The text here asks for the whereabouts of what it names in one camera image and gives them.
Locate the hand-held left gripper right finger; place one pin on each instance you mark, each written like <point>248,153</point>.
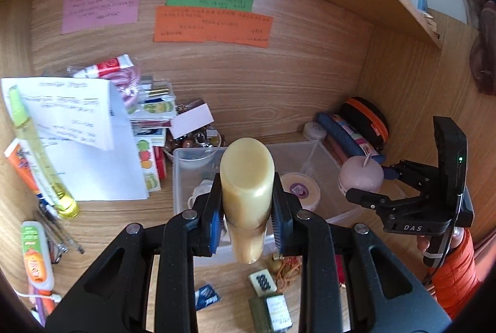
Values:
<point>277,228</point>

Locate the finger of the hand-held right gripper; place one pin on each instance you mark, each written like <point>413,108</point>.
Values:
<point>416,174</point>
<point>372,199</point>

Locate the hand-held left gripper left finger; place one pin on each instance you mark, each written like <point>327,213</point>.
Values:
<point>216,232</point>

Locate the pink candle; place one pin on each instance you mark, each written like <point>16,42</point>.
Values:
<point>360,174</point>

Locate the cream pillar candle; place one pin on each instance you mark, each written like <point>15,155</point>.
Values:
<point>246,186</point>

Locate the clear plastic storage box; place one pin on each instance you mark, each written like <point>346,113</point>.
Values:
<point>310,162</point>

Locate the person's right forearm orange sleeve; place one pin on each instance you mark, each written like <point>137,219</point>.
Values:
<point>457,271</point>

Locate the wooden desktop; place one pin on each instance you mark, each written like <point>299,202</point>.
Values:
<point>116,218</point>

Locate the person's right hand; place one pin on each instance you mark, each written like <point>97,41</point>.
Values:
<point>423,244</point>

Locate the white cup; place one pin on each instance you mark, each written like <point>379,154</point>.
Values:
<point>199,193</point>

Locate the round tape roll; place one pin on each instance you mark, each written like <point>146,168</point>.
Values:
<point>300,191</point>

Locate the green dotted mahjong tile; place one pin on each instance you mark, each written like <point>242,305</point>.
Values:
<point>262,282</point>

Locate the pink flat box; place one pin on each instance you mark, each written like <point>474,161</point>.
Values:
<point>335,151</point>

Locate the blue sachet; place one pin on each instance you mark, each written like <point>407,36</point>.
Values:
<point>206,296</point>

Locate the blue patterned pencil case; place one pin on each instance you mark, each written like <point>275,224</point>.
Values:
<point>345,133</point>

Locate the black orange zip case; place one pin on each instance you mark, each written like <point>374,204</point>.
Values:
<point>366,120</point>

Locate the green box white label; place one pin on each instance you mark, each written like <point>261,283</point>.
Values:
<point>271,313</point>

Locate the small round white case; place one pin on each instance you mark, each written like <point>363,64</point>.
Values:
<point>314,130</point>

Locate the bowl of brown beads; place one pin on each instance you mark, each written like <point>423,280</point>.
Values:
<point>192,141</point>

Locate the white card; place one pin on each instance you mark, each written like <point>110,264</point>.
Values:
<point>190,120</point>

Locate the stack of small colourful boxes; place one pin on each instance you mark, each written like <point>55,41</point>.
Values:
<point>153,124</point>

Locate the dark carved wooden figure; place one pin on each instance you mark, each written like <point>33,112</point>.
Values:
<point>484,46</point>

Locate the white printed paper sheet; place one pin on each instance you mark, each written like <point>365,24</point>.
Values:
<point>93,147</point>

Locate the bundle of pens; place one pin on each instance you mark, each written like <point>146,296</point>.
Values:
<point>58,228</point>

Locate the red white striped packet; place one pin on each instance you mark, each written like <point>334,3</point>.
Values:
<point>126,85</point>

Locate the white bottle orange label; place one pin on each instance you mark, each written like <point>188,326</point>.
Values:
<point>35,255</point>

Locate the yellow-green spray bottle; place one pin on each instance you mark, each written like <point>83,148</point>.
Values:
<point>38,147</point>

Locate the red white tube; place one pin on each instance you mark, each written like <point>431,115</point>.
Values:
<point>102,68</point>

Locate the orange white tube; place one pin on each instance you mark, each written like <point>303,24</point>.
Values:
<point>23,166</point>

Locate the orange paper note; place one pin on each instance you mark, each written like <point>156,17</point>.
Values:
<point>211,25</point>

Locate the green paper note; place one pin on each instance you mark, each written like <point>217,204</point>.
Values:
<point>209,1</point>

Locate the pink paper note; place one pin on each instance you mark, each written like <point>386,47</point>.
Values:
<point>101,3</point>

